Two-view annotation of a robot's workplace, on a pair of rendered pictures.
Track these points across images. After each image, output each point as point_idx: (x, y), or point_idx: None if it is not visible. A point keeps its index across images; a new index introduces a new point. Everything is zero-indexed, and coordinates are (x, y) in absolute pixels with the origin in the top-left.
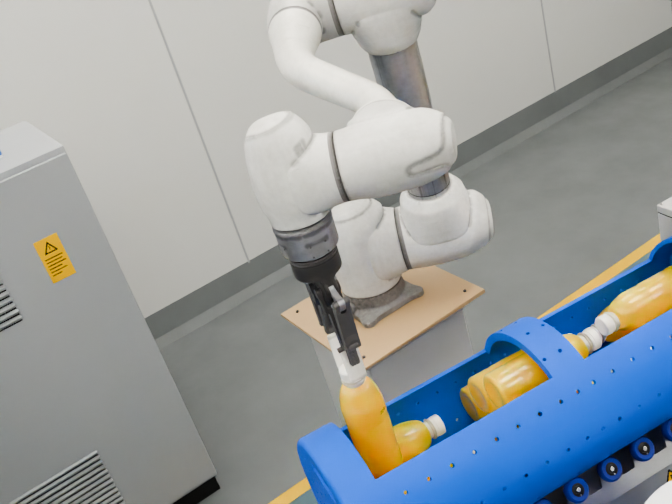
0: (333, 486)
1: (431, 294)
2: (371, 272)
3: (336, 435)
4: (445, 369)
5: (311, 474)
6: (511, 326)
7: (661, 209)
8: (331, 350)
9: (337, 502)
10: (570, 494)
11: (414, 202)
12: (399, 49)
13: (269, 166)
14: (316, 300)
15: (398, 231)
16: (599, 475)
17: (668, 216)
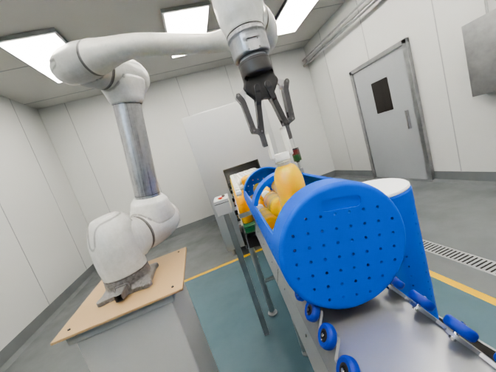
0: (359, 182)
1: (163, 262)
2: (137, 249)
3: (311, 184)
4: (187, 302)
5: (310, 236)
6: (265, 179)
7: (215, 203)
8: (142, 305)
9: (366, 193)
10: None
11: (149, 198)
12: (140, 100)
13: None
14: (260, 98)
15: (143, 220)
16: None
17: (218, 204)
